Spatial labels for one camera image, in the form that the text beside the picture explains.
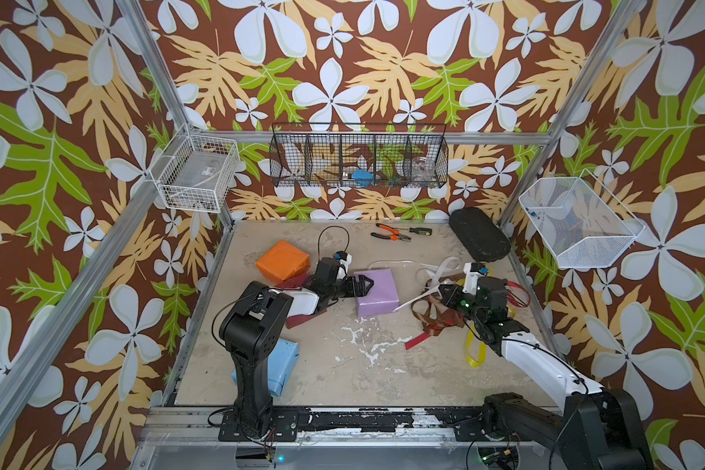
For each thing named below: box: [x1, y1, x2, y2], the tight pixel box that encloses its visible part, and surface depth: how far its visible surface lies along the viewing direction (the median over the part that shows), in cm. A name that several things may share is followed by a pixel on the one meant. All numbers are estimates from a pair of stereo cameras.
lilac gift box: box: [353, 268, 401, 317], surface depth 93 cm
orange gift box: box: [255, 239, 311, 283], surface depth 101 cm
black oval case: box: [448, 206, 512, 262], surface depth 110 cm
